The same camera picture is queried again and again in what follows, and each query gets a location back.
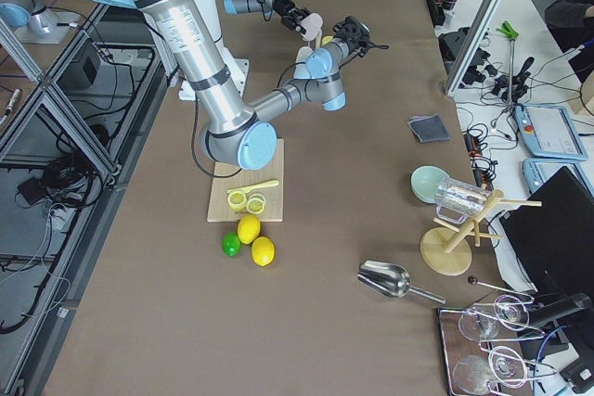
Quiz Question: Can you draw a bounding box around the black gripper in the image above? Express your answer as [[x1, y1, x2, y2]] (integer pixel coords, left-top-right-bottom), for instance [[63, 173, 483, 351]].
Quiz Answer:
[[272, 0, 311, 37], [333, 16, 371, 56]]

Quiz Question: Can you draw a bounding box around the pink cup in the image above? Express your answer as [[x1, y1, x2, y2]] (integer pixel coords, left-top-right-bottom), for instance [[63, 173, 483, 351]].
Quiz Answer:
[[299, 13, 323, 42]]

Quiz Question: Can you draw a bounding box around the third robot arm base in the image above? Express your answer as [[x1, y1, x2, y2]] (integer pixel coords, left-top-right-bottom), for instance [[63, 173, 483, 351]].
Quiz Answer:
[[1, 0, 68, 45]]

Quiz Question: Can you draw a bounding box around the cream white cup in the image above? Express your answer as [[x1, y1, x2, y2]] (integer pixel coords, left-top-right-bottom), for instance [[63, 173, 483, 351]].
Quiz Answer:
[[295, 46, 314, 63]]

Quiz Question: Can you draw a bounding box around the light blue cup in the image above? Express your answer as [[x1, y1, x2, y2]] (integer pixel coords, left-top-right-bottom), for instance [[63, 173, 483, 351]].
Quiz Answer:
[[292, 62, 311, 80]]

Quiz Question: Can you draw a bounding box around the grey cloth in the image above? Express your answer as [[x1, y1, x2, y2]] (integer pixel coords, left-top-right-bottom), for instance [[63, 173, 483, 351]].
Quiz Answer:
[[407, 114, 450, 144]]

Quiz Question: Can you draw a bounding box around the green reacher grabber tool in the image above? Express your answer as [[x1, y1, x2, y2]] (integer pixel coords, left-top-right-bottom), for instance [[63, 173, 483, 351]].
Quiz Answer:
[[497, 20, 519, 111]]

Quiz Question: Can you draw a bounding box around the green bowl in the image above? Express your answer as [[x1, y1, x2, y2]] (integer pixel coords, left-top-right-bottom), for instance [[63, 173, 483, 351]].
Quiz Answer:
[[410, 165, 449, 204]]

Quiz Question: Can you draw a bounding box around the yellow plastic knife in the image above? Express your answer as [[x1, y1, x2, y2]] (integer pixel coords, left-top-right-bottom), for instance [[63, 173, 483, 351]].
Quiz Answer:
[[226, 179, 279, 194]]

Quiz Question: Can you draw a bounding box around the clear glass pitcher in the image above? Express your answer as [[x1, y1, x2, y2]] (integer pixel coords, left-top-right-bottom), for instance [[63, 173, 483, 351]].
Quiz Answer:
[[434, 177, 491, 224]]

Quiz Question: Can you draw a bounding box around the bamboo cutting board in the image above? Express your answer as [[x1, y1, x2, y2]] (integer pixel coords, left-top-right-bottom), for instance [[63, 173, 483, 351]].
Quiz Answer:
[[207, 138, 284, 223]]

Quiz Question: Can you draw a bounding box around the blue teach pendant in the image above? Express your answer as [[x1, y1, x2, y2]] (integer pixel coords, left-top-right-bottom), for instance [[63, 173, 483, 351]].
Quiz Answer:
[[514, 105, 588, 161], [522, 158, 582, 193]]

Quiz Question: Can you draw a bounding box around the seated person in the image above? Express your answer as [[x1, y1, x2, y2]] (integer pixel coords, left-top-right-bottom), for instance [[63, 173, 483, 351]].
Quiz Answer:
[[544, 0, 593, 51]]

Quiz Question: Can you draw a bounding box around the yellow lemon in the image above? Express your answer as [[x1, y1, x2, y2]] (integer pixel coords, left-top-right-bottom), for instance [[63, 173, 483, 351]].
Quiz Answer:
[[237, 214, 261, 245], [252, 236, 276, 267]]

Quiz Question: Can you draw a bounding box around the black power box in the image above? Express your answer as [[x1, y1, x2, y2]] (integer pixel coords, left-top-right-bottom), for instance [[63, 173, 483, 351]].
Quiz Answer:
[[70, 46, 101, 88]]

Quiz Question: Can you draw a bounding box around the wooden mug tree stand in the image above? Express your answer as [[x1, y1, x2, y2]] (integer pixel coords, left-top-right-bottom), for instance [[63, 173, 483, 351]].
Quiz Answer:
[[420, 189, 542, 276]]

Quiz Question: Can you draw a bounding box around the green lime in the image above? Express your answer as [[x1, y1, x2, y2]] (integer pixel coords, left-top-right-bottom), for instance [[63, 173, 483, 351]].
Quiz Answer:
[[221, 232, 241, 257]]

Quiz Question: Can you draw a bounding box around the metal scoop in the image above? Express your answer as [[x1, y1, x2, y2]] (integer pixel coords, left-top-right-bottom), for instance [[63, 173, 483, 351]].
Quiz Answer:
[[357, 260, 446, 305]]

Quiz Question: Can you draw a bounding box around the black-tipped stir stick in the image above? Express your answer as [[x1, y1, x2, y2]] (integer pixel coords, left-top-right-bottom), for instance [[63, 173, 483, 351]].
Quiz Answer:
[[467, 275, 532, 299]]

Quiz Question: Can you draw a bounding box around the black monitor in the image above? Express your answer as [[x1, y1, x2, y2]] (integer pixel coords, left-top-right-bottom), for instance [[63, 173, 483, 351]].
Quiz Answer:
[[500, 167, 593, 297]]

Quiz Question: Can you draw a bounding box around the wine glass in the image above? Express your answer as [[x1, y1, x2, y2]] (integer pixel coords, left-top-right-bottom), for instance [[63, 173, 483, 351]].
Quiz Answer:
[[488, 346, 528, 389], [458, 313, 500, 342], [494, 295, 529, 331]]

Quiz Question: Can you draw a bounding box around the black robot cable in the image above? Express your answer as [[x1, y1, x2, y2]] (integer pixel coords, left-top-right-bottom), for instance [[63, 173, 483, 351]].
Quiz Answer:
[[190, 103, 242, 180]]

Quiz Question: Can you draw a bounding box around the aluminium frame post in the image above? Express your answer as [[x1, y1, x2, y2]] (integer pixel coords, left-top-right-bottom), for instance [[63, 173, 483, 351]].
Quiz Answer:
[[444, 0, 501, 99]]

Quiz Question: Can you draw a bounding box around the black wire glass rack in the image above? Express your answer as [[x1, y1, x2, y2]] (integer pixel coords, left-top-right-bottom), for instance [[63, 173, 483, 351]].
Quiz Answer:
[[437, 293, 558, 395]]

